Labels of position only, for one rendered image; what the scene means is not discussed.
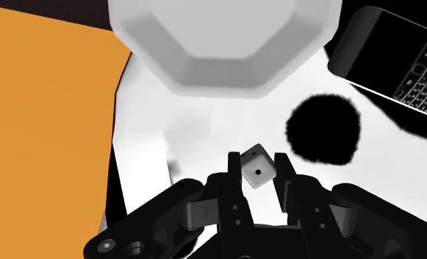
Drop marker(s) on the white die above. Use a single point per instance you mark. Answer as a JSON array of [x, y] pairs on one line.
[[258, 166]]

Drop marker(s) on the white octagonal bowl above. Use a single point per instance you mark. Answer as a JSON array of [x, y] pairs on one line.
[[223, 46]]

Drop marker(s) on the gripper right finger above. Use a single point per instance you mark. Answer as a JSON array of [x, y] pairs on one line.
[[327, 211]]

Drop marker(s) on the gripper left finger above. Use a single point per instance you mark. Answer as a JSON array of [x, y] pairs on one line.
[[184, 211]]

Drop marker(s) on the black keypad phone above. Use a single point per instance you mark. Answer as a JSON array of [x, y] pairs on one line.
[[388, 59]]

